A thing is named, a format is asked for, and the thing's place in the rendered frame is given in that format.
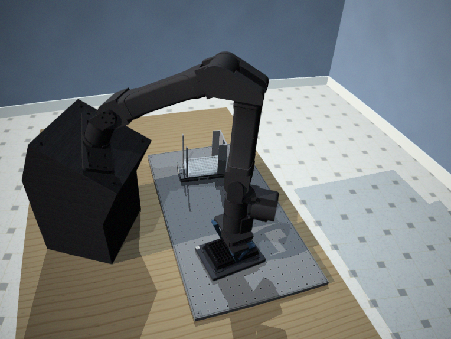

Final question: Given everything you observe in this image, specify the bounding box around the white well plate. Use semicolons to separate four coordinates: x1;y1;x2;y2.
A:
188;155;218;177

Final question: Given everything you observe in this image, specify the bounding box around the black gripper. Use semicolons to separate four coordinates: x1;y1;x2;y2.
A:
211;212;256;263

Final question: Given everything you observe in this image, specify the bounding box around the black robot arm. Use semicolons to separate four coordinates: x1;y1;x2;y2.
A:
81;51;279;234

